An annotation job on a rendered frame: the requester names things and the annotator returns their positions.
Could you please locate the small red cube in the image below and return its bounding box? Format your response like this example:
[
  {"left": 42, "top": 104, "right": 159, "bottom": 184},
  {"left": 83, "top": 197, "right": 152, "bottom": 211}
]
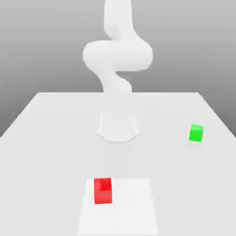
[{"left": 93, "top": 177, "right": 113, "bottom": 205}]

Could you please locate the small green cube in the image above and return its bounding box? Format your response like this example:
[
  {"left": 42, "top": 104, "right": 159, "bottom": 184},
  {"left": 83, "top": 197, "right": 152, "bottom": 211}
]
[{"left": 188, "top": 124, "right": 204, "bottom": 143}]

